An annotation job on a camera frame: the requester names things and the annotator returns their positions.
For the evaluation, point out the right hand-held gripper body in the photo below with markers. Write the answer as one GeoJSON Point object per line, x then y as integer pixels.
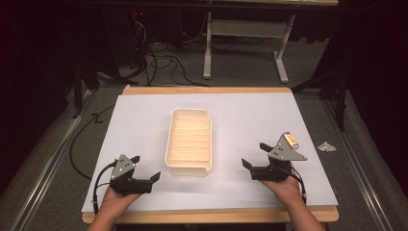
{"type": "Point", "coordinates": [284, 154]}

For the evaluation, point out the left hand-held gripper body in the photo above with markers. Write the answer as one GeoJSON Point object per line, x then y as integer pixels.
{"type": "Point", "coordinates": [123, 166]}

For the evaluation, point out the white slotted plastic tray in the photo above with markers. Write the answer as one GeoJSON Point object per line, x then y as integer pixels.
{"type": "Point", "coordinates": [189, 141]}

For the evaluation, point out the person's left hand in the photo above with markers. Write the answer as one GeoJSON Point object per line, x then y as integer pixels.
{"type": "Point", "coordinates": [114, 202]}

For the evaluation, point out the person's right hand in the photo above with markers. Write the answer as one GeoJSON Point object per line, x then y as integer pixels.
{"type": "Point", "coordinates": [287, 191]}

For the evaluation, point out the white table cover sheet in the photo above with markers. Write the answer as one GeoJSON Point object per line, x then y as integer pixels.
{"type": "Point", "coordinates": [240, 112]}

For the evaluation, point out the crumpled white paper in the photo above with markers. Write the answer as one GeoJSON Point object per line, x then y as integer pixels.
{"type": "Point", "coordinates": [326, 147]}

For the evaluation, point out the dark metal stand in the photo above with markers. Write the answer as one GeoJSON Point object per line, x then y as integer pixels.
{"type": "Point", "coordinates": [341, 102]}
{"type": "Point", "coordinates": [77, 93]}

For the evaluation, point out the metal floor rail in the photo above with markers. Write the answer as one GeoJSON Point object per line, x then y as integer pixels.
{"type": "Point", "coordinates": [352, 147]}
{"type": "Point", "coordinates": [48, 163]}

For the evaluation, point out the white metal frame desk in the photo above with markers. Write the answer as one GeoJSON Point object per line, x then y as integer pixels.
{"type": "Point", "coordinates": [243, 29]}

